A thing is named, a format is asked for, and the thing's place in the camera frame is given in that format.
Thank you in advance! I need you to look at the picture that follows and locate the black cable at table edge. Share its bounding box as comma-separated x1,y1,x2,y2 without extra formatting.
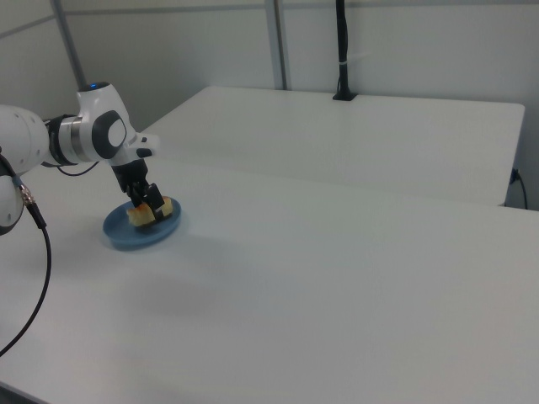
510,167,530,210

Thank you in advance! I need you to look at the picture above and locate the blue round plate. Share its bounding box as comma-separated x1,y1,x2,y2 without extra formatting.
102,197,184,253

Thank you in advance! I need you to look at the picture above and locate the grey metal partition post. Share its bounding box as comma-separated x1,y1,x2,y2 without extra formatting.
51,0,87,93
268,0,292,91

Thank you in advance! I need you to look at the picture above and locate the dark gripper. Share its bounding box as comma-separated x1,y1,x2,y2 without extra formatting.
109,157,167,221

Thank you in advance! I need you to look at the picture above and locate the black camera pole with base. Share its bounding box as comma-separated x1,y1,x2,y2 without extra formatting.
332,0,359,103

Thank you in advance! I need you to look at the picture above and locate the orange glazed bread roll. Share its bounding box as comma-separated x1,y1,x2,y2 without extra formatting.
126,196,175,229

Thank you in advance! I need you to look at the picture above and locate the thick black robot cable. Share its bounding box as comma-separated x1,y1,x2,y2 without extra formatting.
0,152,53,359

